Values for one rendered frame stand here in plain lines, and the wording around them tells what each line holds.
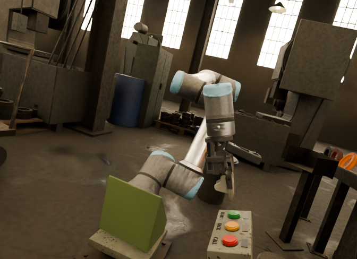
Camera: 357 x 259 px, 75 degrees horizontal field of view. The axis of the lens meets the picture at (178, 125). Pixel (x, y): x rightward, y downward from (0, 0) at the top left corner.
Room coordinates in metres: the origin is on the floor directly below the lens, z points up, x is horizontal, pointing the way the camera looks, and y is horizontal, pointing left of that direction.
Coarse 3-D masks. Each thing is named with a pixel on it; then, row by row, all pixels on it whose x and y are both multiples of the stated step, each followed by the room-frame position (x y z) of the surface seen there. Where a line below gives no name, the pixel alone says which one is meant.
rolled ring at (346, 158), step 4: (352, 152) 1.80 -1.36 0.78; (348, 156) 1.82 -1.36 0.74; (352, 156) 1.76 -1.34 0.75; (356, 156) 1.73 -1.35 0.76; (344, 160) 1.84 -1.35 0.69; (352, 160) 1.71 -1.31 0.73; (356, 160) 1.71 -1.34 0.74; (340, 164) 1.84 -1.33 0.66; (344, 164) 1.84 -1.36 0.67; (348, 164) 1.72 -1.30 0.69; (352, 164) 1.70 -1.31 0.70; (348, 168) 1.71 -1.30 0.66
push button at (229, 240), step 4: (224, 236) 0.58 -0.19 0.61; (228, 236) 0.58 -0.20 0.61; (232, 236) 0.58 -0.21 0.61; (224, 240) 0.56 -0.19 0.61; (228, 240) 0.56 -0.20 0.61; (232, 240) 0.56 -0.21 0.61; (236, 240) 0.56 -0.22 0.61; (224, 244) 0.56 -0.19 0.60; (228, 244) 0.55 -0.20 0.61; (232, 244) 0.55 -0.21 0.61
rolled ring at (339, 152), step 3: (333, 150) 2.03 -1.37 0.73; (336, 150) 1.97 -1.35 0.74; (339, 150) 1.93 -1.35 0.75; (342, 150) 1.94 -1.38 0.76; (333, 153) 2.02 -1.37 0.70; (336, 153) 2.01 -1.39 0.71; (339, 153) 1.90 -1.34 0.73; (342, 153) 1.90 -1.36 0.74; (330, 156) 2.04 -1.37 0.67; (333, 156) 2.02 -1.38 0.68; (339, 156) 1.89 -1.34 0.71; (342, 156) 1.89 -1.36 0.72; (336, 159) 1.91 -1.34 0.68; (339, 159) 1.88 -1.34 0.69
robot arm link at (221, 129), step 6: (210, 126) 0.72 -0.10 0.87; (216, 126) 0.71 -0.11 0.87; (222, 126) 0.70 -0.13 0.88; (228, 126) 0.70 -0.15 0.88; (234, 126) 0.73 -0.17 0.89; (210, 132) 0.72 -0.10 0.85; (216, 132) 0.70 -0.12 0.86; (222, 132) 0.70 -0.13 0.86; (228, 132) 0.70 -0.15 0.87; (234, 132) 0.72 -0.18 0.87
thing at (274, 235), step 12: (288, 156) 1.77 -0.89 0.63; (300, 156) 1.81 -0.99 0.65; (312, 156) 1.78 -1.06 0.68; (324, 156) 1.70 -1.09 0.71; (300, 168) 1.61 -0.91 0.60; (312, 168) 1.72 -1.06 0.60; (324, 168) 1.55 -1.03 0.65; (336, 168) 1.59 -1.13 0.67; (300, 180) 1.66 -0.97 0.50; (312, 180) 1.64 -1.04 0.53; (300, 192) 1.63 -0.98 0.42; (300, 204) 1.63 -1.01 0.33; (288, 216) 1.65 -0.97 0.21; (288, 228) 1.62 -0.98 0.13; (276, 240) 1.62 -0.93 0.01; (288, 240) 1.63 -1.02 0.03
